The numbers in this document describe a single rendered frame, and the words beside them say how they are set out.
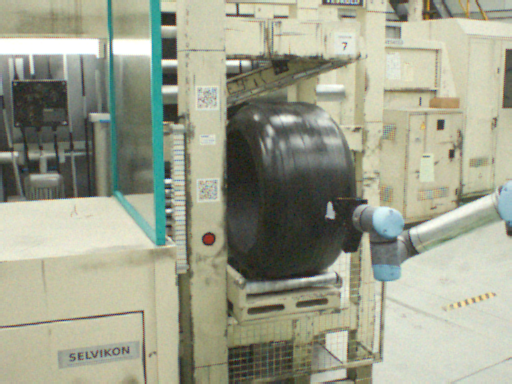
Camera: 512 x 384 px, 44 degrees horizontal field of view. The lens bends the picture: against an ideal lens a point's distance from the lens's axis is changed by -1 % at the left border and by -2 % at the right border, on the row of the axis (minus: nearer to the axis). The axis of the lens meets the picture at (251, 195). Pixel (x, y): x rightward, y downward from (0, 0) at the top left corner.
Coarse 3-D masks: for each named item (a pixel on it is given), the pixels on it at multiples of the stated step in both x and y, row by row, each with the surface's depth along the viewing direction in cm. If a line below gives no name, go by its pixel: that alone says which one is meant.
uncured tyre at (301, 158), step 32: (256, 128) 200; (288, 128) 197; (320, 128) 201; (256, 160) 198; (288, 160) 192; (320, 160) 195; (352, 160) 203; (256, 192) 248; (288, 192) 191; (320, 192) 194; (352, 192) 199; (256, 224) 245; (288, 224) 192; (320, 224) 196; (256, 256) 205; (288, 256) 199; (320, 256) 204
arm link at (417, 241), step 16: (496, 192) 160; (464, 208) 166; (480, 208) 162; (496, 208) 160; (432, 224) 170; (448, 224) 167; (464, 224) 165; (480, 224) 163; (400, 240) 173; (416, 240) 172; (432, 240) 170; (448, 240) 169
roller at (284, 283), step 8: (328, 272) 217; (336, 272) 218; (256, 280) 209; (264, 280) 209; (272, 280) 210; (280, 280) 210; (288, 280) 211; (296, 280) 212; (304, 280) 213; (312, 280) 214; (320, 280) 215; (328, 280) 216; (336, 280) 217; (248, 288) 206; (256, 288) 207; (264, 288) 208; (272, 288) 209; (280, 288) 210; (288, 288) 211; (296, 288) 213
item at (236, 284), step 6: (228, 264) 217; (228, 270) 211; (234, 270) 210; (228, 276) 210; (234, 276) 204; (240, 276) 204; (228, 282) 210; (234, 282) 204; (240, 282) 201; (228, 288) 210; (234, 288) 204; (240, 288) 201; (228, 294) 211; (234, 294) 205; (240, 294) 201; (234, 300) 205; (240, 300) 202; (240, 306) 202
